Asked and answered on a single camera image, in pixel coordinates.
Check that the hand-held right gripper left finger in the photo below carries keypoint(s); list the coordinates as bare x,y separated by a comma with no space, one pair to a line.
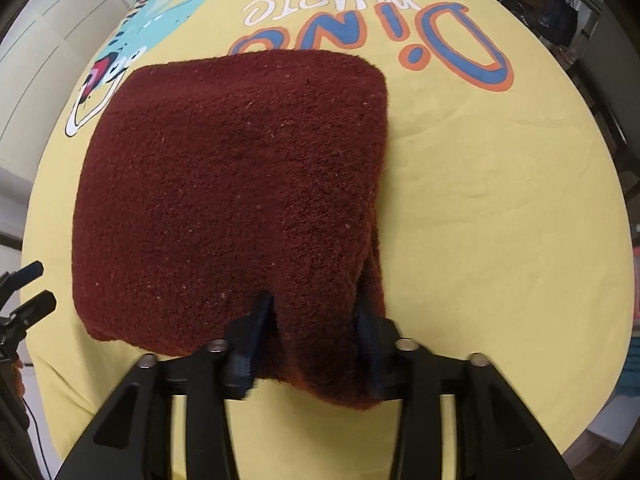
250,355

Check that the maroon knit sweater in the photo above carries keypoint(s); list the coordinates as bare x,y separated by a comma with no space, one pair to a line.
225,185

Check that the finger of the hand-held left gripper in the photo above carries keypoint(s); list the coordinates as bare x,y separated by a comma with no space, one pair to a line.
37,306
27,272

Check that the dark cloth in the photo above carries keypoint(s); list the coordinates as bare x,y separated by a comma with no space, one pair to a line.
560,20

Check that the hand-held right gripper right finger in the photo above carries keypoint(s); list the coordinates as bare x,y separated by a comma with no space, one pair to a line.
372,355

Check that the white wardrobe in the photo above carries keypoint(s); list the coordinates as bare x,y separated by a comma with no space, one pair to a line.
45,60

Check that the yellow printed blanket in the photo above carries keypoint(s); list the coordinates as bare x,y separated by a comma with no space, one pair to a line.
475,210

